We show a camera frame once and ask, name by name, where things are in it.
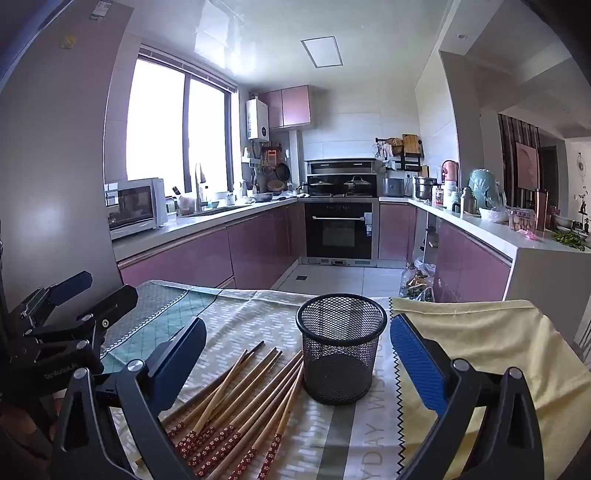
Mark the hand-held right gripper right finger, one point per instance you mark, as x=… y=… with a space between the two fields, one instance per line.
x=418 y=364

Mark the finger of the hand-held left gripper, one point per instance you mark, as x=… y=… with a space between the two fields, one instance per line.
x=69 y=286
x=115 y=302

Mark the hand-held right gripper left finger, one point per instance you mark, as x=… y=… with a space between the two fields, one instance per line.
x=178 y=364

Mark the black mesh utensil holder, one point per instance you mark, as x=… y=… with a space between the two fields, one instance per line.
x=332 y=369

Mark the bunch of wooden chopsticks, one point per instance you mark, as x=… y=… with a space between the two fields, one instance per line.
x=270 y=385

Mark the person's left hand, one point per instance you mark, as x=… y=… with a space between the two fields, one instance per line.
x=16 y=429

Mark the yellow cloth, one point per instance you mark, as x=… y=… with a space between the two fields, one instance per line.
x=485 y=332

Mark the plastic bags on floor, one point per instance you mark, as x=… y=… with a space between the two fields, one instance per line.
x=422 y=281

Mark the plastic oil bottle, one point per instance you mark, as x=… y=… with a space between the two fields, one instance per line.
x=408 y=279

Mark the green beige patterned tablecloth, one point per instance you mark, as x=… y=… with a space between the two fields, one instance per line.
x=258 y=318

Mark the white microwave oven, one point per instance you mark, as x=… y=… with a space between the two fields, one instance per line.
x=134 y=205

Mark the pink base cabinet run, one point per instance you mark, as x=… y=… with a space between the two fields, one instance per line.
x=207 y=254

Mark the pink peninsula cabinet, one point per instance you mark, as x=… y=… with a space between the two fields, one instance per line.
x=471 y=263

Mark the grey refrigerator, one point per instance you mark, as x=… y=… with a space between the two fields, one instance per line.
x=60 y=161

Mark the pink corner base cabinet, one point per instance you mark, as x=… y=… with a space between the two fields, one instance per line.
x=395 y=230

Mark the steel kitchen faucet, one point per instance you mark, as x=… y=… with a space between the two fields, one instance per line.
x=198 y=184

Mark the black built-in oven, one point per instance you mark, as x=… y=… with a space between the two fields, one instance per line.
x=339 y=230

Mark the white bowl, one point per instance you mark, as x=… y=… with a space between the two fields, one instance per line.
x=491 y=216

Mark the white bottle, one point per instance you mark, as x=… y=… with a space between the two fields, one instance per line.
x=438 y=194

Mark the steel thermos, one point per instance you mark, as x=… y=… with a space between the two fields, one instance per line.
x=467 y=198

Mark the stainless steel pot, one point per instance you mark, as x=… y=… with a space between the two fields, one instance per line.
x=425 y=188

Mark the clear plastic food container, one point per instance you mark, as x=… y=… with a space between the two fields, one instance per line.
x=521 y=219

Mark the steel bowl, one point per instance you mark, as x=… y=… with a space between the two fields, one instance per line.
x=262 y=197

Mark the black cooktop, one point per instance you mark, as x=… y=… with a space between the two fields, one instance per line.
x=339 y=195

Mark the kitchen window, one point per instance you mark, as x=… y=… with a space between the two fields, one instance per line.
x=157 y=120

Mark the black lidded wok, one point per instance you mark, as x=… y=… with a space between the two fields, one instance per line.
x=358 y=185
x=321 y=187

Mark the teal kitchen appliance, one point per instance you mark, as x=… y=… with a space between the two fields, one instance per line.
x=485 y=187

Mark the pink kettle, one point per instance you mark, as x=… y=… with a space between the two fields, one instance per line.
x=450 y=175

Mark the green leafy vegetables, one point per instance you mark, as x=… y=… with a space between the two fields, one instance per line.
x=570 y=239

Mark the copper tumbler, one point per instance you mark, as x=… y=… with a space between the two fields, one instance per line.
x=541 y=210

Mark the round woven basket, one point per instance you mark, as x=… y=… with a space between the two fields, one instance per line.
x=276 y=185

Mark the steel range hood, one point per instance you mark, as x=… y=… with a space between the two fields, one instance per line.
x=341 y=168

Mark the hanging black frying pan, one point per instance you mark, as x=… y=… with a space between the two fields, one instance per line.
x=282 y=171

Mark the wooden cutting board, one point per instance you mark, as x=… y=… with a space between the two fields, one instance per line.
x=411 y=144

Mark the white gas water heater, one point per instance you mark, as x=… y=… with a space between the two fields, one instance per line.
x=257 y=120

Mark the square ceiling light panel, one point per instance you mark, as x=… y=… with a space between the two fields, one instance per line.
x=322 y=52

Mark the black wall rack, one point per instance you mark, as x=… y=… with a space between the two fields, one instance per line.
x=411 y=161

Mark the framed wall picture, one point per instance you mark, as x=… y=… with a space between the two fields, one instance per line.
x=526 y=164

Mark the striped wall panel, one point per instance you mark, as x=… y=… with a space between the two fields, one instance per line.
x=507 y=152

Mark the pink wall cabinet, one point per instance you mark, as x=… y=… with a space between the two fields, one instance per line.
x=291 y=106

